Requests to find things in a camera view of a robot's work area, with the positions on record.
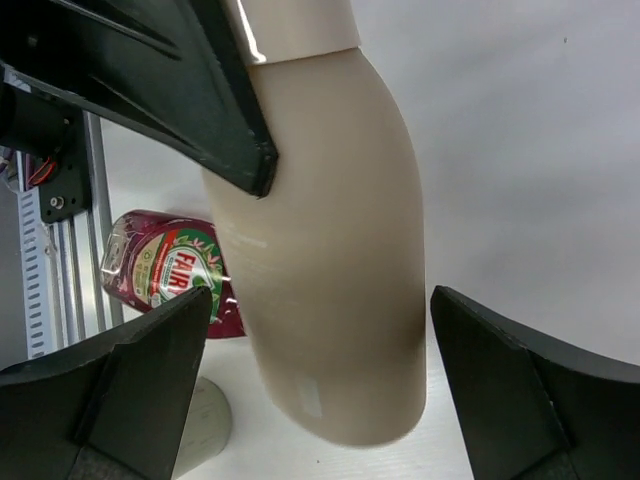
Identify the beige pump bottle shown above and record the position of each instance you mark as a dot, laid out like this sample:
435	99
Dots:
329	267

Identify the white slotted cable duct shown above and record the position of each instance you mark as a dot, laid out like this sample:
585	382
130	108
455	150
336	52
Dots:
42	303

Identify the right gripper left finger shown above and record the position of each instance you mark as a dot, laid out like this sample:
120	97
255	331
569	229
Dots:
112	406

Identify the aluminium front rail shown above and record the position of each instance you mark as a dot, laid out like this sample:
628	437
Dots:
79	307

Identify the red dish soap bottle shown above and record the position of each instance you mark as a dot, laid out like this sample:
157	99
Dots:
152	257

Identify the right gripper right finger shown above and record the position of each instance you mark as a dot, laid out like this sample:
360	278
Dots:
531	406

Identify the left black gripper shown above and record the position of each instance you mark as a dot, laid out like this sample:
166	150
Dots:
170	70

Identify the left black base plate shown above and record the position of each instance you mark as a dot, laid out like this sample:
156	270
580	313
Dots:
65	190

